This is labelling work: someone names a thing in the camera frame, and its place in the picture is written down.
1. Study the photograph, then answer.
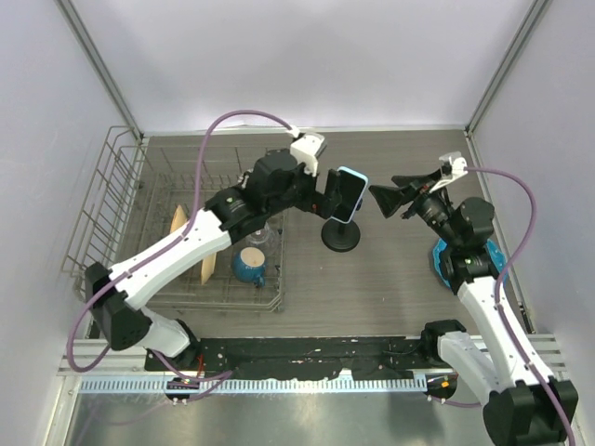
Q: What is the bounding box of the right beige plate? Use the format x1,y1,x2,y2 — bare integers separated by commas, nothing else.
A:
200,253,217,285

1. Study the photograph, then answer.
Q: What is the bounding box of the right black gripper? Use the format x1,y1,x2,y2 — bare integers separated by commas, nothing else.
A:
371,169,461,247

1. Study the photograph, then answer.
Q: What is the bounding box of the blue mug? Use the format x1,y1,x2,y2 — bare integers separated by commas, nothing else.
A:
231,246,267,288

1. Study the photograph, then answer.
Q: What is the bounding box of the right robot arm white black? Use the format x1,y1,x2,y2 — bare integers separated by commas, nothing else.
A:
369,169,578,445

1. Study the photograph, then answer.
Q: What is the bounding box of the grey wire dish rack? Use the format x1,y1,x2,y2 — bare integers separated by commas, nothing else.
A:
61,125,289,315

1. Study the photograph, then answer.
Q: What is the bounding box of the beige plate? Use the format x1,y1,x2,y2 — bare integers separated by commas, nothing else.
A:
200,253,217,285
170,204,188,233

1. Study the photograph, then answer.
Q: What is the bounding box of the purple cable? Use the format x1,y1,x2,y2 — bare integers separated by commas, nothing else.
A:
439,165,580,446
67,109,301,403

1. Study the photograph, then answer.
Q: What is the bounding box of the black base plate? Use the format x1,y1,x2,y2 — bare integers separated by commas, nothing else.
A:
143,335,461,381

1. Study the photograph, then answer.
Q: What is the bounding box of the black phone stand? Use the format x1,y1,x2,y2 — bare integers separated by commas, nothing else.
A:
321,202,362,253

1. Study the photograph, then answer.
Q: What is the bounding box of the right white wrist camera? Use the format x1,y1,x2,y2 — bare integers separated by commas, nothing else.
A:
430,151,468,193

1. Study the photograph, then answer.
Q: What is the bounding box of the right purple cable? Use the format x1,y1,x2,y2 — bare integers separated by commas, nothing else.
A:
439,165,580,446

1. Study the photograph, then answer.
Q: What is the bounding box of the left beige plate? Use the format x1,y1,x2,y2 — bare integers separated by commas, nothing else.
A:
170,204,188,233

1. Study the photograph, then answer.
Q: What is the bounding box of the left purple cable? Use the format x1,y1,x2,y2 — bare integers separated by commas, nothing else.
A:
67,109,301,403

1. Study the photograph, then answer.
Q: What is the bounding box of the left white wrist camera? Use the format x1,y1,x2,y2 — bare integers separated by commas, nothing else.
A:
287,126,326,177

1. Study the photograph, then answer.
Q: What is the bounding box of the phone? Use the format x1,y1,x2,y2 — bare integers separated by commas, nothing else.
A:
331,166,369,224

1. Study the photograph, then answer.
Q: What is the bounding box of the clear glass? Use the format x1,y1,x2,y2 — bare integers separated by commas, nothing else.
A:
245,222,279,251

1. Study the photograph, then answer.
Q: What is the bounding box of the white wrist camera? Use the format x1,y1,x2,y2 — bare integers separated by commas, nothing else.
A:
287,126,326,177
430,151,468,193

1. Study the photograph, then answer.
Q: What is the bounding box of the white slotted cable duct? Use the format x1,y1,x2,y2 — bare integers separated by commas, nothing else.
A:
79,374,427,395

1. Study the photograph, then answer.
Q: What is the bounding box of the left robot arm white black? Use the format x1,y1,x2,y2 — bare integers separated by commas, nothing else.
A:
85,150,340,371

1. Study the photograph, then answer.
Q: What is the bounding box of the blue polka dot plate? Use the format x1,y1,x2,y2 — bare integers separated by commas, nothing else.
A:
431,238,507,288

